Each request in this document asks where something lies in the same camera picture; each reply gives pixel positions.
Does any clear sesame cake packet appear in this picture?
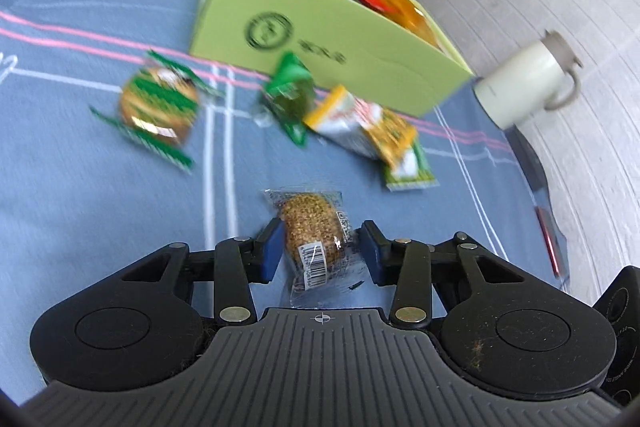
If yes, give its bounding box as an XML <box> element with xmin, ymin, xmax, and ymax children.
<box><xmin>264</xmin><ymin>189</ymin><xmax>363</xmax><ymax>308</ymax></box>

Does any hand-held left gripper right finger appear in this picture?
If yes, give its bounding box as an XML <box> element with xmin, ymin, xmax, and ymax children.
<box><xmin>359</xmin><ymin>219</ymin><xmax>526</xmax><ymax>330</ymax></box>

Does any green and yellow snack packet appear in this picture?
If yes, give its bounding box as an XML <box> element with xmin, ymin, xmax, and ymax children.
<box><xmin>365</xmin><ymin>109</ymin><xmax>438</xmax><ymax>192</ymax></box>

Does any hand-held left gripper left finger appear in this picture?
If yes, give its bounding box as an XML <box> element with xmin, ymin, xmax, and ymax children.
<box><xmin>120</xmin><ymin>217</ymin><xmax>284</xmax><ymax>328</ymax></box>

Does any small green snack packet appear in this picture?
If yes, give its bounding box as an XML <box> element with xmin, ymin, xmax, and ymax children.
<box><xmin>255</xmin><ymin>52</ymin><xmax>317</xmax><ymax>150</ymax></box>

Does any light green cardboard box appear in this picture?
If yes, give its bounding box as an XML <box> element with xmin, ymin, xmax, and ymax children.
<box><xmin>189</xmin><ymin>0</ymin><xmax>475</xmax><ymax>118</ymax></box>

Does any blue striped tablecloth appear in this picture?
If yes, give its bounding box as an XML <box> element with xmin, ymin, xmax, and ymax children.
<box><xmin>0</xmin><ymin>0</ymin><xmax>571</xmax><ymax>408</ymax></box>

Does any orange snack packet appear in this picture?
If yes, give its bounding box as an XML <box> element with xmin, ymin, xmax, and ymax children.
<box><xmin>377</xmin><ymin>0</ymin><xmax>443</xmax><ymax>50</ymax></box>

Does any white jug with handle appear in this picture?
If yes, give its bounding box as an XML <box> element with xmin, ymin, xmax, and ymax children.
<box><xmin>472</xmin><ymin>29</ymin><xmax>585</xmax><ymax>130</ymax></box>

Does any yellow and white snack packet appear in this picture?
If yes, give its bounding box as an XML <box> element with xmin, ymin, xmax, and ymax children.
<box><xmin>304</xmin><ymin>86</ymin><xmax>396</xmax><ymax>160</ymax></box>

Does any round green striped cookie packet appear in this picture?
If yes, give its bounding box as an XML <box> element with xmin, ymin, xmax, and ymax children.
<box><xmin>90</xmin><ymin>49</ymin><xmax>226</xmax><ymax>170</ymax></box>

